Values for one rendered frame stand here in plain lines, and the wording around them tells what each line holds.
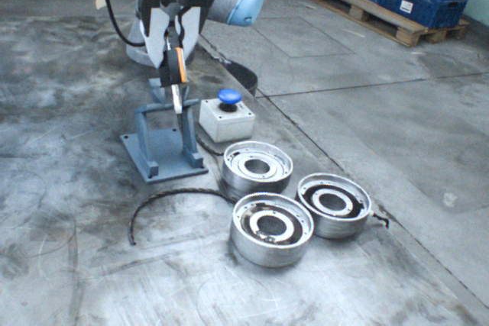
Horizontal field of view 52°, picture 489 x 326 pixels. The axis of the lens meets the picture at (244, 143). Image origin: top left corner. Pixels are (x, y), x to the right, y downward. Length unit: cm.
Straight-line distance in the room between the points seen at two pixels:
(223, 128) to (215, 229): 22
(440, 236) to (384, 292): 153
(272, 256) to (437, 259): 149
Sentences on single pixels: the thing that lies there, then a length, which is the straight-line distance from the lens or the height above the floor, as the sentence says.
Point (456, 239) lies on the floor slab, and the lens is 221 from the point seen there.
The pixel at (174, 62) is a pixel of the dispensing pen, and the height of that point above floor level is 97.
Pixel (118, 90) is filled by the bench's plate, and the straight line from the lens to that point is 98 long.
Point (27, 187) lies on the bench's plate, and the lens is 74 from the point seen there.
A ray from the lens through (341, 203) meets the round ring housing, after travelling 74.
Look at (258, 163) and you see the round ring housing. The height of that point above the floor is 82.
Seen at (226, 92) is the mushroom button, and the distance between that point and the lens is 85.
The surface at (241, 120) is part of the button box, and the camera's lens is 84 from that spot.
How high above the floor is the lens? 125
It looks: 32 degrees down
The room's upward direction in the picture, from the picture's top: 10 degrees clockwise
